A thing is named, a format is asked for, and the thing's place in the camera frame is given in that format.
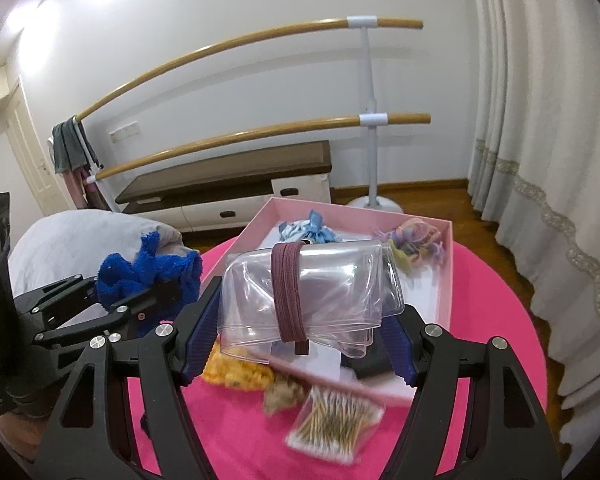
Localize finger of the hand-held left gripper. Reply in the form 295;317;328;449
32;280;183;348
12;274;102;317

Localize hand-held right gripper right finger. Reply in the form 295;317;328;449
375;305;563;480

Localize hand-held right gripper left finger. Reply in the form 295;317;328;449
35;275;226;480

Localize black leather pouch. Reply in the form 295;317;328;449
340;342;397;380

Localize clear pouches with maroon band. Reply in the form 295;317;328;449
216;241;406;365

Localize pastel purple scrunchie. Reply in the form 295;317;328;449
372;217;447;275

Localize pink cardboard box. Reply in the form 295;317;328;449
200;197;455;406

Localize light blue hair bow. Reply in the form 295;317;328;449
300;210;338;245

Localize person's left forearm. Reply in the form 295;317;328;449
0;405;48;461

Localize yellow scrunchie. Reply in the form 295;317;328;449
201;340;276;391

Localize white pillow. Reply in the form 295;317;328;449
7;207;196;311

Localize bag of cotton swabs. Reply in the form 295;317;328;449
286;385;385;463

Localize pink round tablecloth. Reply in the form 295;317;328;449
125;237;551;480

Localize pink cloth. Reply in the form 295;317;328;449
62;165;98;208

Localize white door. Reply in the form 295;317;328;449
5;77;76;216

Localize grey cloth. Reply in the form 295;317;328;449
51;117;93;173

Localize brown-topped white cabinet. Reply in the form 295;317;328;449
116;141;335;233

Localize white barre stand with base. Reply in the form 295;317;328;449
346;14;405;211

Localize white curtain with lace trim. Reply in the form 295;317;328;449
465;0;600;456

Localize brown fuzzy hair tie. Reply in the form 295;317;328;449
264;375;306;415

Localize white wall socket panel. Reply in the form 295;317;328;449
109;122;142;141

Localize wooden ballet barre rail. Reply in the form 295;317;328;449
94;113;432;181
75;17;424;123

